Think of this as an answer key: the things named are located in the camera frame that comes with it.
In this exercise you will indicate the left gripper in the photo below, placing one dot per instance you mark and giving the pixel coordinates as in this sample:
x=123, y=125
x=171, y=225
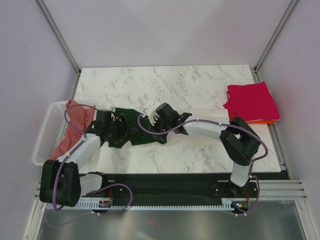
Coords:
x=125, y=129

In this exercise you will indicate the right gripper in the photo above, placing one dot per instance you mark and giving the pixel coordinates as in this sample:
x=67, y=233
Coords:
x=155, y=126

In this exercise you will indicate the white green-sleeved Charlie Brown t-shirt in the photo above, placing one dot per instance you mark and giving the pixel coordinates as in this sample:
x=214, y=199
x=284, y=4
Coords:
x=144, y=135

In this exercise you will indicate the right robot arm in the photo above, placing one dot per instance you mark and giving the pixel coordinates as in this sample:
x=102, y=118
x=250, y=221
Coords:
x=240, y=141

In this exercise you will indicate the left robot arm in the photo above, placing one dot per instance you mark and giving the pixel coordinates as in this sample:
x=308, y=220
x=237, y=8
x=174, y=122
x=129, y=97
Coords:
x=61, y=184

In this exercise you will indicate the salmon pink t-shirt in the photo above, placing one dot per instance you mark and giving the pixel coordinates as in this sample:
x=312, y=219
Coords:
x=80, y=117

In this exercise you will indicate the white plastic basket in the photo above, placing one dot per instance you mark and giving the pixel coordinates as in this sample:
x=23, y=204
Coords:
x=52, y=133

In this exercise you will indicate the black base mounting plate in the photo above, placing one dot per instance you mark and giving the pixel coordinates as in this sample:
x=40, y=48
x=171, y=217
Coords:
x=184, y=185

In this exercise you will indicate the folded magenta t-shirt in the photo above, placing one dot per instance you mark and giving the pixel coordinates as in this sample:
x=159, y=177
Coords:
x=251, y=102

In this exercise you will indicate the folded orange t-shirt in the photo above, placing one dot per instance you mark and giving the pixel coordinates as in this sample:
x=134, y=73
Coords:
x=261, y=122

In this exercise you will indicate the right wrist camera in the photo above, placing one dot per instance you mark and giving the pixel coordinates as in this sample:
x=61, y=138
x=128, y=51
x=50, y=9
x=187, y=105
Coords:
x=151, y=115

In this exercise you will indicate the white slotted cable duct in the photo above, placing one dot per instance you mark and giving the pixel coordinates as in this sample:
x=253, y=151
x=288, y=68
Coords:
x=170, y=204

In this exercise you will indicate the left aluminium frame post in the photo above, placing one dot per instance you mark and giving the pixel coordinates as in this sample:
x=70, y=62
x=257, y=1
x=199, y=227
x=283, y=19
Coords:
x=58, y=35

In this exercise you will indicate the aluminium frame post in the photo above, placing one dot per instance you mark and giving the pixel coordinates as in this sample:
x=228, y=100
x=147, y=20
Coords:
x=289, y=10
x=58, y=35

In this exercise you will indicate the right aluminium frame post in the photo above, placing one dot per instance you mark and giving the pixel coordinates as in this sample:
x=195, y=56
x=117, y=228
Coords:
x=289, y=10

